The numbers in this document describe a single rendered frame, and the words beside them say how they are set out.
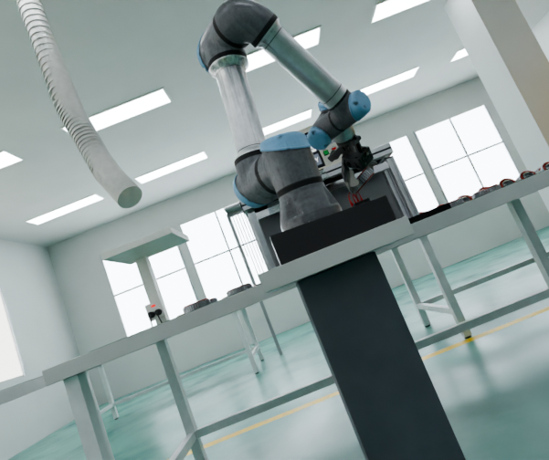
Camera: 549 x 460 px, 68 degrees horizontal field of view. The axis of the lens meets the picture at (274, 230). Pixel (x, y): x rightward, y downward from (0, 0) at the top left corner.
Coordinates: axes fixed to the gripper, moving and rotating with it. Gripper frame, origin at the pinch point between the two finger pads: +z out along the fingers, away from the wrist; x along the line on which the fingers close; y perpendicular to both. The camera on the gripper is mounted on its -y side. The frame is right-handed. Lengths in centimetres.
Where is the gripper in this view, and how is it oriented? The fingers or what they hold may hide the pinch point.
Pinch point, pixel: (361, 181)
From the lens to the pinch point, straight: 155.1
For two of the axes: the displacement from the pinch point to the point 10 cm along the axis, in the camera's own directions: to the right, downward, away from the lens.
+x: 6.4, -7.0, 3.3
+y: 6.1, 2.0, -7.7
